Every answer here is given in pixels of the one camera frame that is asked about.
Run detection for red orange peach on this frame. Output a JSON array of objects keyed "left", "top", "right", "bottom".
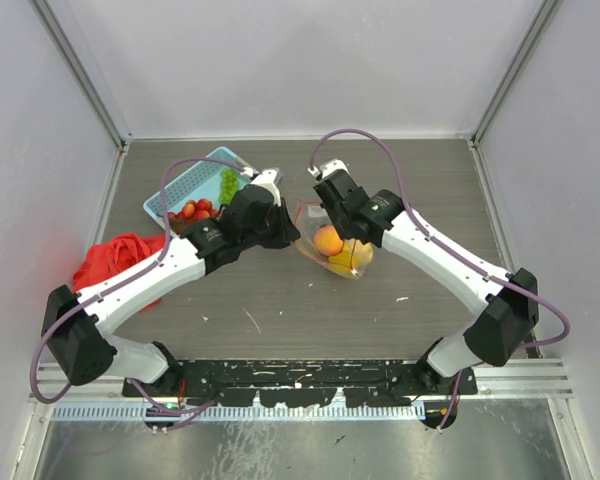
[{"left": 313, "top": 225, "right": 344, "bottom": 257}]

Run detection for clear orange zip top bag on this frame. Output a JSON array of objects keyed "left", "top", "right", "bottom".
[{"left": 293, "top": 201, "right": 374, "bottom": 280}]

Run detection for yellow mango slice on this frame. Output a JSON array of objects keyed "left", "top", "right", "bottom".
[{"left": 326, "top": 249, "right": 359, "bottom": 278}]

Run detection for yellow pear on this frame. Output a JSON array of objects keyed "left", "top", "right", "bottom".
[{"left": 351, "top": 240, "right": 374, "bottom": 270}]

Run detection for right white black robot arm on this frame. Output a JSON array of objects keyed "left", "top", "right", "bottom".
[{"left": 309, "top": 161, "right": 539, "bottom": 394}]

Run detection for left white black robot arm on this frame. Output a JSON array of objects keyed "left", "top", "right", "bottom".
[{"left": 43, "top": 169, "right": 300, "bottom": 396}]

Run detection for green grape bunch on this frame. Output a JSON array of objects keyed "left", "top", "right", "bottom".
[{"left": 219, "top": 169, "right": 240, "bottom": 204}]

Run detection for light blue plastic basket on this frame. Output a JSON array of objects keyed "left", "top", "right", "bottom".
[{"left": 165, "top": 147, "right": 251, "bottom": 212}]

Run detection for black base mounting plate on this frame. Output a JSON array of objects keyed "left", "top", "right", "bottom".
[{"left": 122, "top": 357, "right": 479, "bottom": 409}]

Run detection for red crumpled cloth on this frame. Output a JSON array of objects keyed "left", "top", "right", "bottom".
[{"left": 72, "top": 233, "right": 165, "bottom": 292}]

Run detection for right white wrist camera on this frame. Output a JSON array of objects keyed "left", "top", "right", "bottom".
[{"left": 308, "top": 159, "right": 348, "bottom": 182}]

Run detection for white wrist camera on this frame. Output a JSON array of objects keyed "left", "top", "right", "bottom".
[
  {"left": 240, "top": 167, "right": 282, "bottom": 206},
  {"left": 308, "top": 159, "right": 348, "bottom": 182}
]

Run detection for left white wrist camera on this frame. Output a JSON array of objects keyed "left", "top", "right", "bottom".
[{"left": 240, "top": 167, "right": 282, "bottom": 206}]

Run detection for white slotted cable duct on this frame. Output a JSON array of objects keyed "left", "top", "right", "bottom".
[{"left": 51, "top": 402, "right": 425, "bottom": 422}]

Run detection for aluminium frame rail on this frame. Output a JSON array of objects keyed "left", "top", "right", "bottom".
[{"left": 60, "top": 359, "right": 574, "bottom": 401}]

